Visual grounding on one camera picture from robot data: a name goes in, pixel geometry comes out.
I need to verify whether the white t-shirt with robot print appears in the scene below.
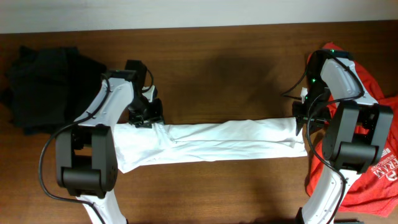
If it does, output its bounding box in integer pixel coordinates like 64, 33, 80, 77
114, 118, 307, 173

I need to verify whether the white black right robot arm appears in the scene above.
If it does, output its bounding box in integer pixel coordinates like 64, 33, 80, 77
292, 49, 393, 224

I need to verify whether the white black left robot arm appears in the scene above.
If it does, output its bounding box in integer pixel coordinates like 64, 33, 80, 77
38, 68, 164, 223

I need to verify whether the black folded clothes pile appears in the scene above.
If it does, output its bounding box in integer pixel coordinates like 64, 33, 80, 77
1, 46, 106, 135

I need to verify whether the red t-shirt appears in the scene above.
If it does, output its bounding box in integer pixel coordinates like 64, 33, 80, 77
305, 42, 398, 218

